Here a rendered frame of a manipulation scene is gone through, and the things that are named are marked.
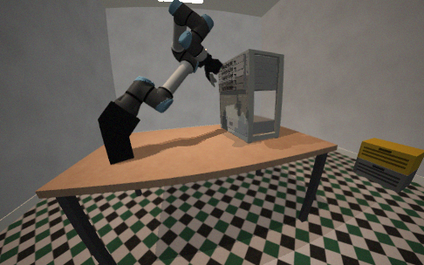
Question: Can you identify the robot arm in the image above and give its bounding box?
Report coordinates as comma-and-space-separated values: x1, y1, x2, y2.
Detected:
114, 0, 214, 117

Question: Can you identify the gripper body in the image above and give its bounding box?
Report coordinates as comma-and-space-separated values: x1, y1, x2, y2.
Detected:
199, 54, 222, 75

